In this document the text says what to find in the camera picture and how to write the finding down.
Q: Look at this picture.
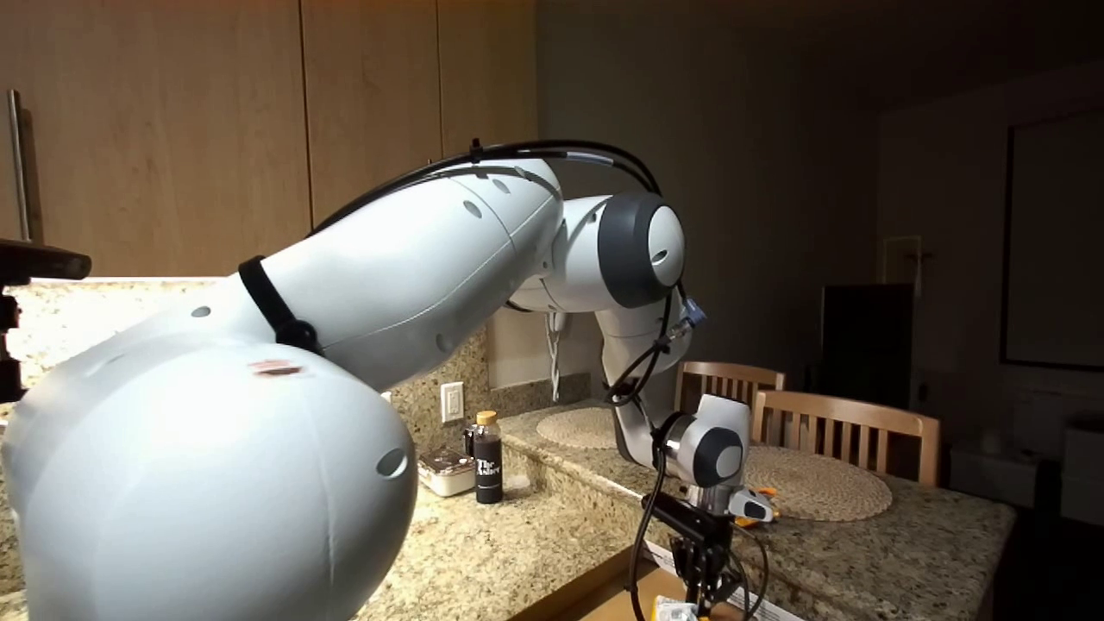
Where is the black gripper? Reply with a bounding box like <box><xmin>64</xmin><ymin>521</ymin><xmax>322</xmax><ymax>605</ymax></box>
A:
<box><xmin>669</xmin><ymin>534</ymin><xmax>735</xmax><ymax>621</ymax></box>

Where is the shallow cardboard tray box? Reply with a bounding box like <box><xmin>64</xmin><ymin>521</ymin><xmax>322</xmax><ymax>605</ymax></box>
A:
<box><xmin>509</xmin><ymin>545</ymin><xmax>804</xmax><ymax>621</ymax></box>

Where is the small round woven placemat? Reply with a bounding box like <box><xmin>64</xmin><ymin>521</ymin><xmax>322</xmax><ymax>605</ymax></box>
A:
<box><xmin>738</xmin><ymin>442</ymin><xmax>897</xmax><ymax>526</ymax></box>

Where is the large round woven placemat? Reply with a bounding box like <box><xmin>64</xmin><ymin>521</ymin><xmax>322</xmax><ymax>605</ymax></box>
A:
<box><xmin>530</xmin><ymin>404</ymin><xmax>632</xmax><ymax>453</ymax></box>

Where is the black bottle with wooden cap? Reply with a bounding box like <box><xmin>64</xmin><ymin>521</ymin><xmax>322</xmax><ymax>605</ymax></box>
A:
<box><xmin>468</xmin><ymin>407</ymin><xmax>508</xmax><ymax>507</ymax></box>

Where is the dark rectangular screen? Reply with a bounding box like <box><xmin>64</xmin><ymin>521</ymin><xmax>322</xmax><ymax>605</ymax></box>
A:
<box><xmin>816</xmin><ymin>284</ymin><xmax>921</xmax><ymax>407</ymax></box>

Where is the small stereo camera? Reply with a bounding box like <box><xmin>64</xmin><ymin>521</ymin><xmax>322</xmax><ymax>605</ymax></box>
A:
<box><xmin>646</xmin><ymin>492</ymin><xmax>738</xmax><ymax>545</ymax></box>

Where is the white wall outlet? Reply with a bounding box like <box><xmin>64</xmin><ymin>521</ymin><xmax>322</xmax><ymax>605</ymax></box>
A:
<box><xmin>437</xmin><ymin>379</ymin><xmax>468</xmax><ymax>429</ymax></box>

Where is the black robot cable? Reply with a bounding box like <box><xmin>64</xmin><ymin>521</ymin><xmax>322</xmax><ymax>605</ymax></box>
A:
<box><xmin>308</xmin><ymin>136</ymin><xmax>774</xmax><ymax>621</ymax></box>

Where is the dark framed wall panel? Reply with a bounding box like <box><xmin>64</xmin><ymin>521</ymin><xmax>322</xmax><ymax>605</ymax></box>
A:
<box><xmin>999</xmin><ymin>112</ymin><xmax>1104</xmax><ymax>372</ymax></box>

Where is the black velcro strap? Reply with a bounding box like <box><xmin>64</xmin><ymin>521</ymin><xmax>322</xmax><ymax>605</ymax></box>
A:
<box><xmin>234</xmin><ymin>256</ymin><xmax>324</xmax><ymax>354</ymax></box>

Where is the wooden wall cabinet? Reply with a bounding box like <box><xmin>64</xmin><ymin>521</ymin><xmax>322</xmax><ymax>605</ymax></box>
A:
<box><xmin>0</xmin><ymin>0</ymin><xmax>546</xmax><ymax>280</ymax></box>

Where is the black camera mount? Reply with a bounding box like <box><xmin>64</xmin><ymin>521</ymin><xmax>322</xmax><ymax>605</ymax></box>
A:
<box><xmin>0</xmin><ymin>238</ymin><xmax>97</xmax><ymax>407</ymax></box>

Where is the metal cabinet handle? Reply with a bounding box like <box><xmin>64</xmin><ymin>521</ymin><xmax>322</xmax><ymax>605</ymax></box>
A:
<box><xmin>4</xmin><ymin>88</ymin><xmax>40</xmax><ymax>246</ymax></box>

